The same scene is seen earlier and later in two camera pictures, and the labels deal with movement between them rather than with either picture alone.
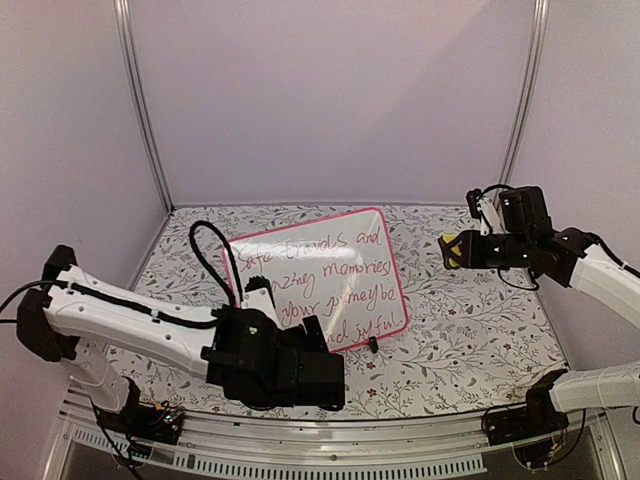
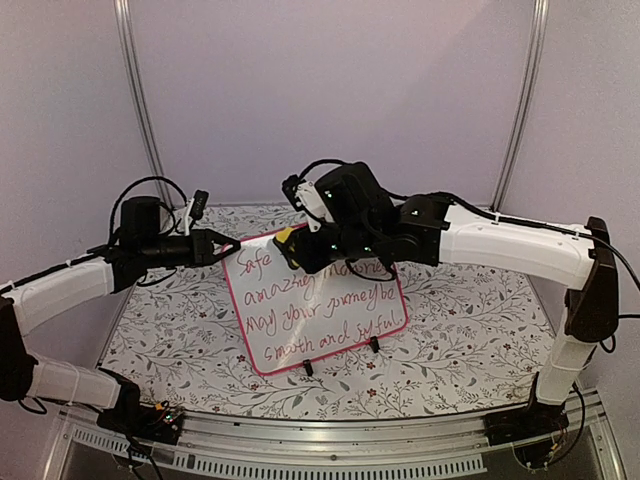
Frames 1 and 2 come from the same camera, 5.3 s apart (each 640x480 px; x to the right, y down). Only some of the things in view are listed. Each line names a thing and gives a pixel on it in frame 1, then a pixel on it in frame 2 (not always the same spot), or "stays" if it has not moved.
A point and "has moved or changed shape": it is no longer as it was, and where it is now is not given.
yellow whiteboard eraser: (448, 236) has moved or changed shape
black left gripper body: (315, 341) → (198, 236)
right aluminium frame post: (531, 75) stays
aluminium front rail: (432, 444) stays
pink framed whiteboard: (342, 268) stays
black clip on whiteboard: (373, 344) stays
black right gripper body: (512, 254) → (311, 261)
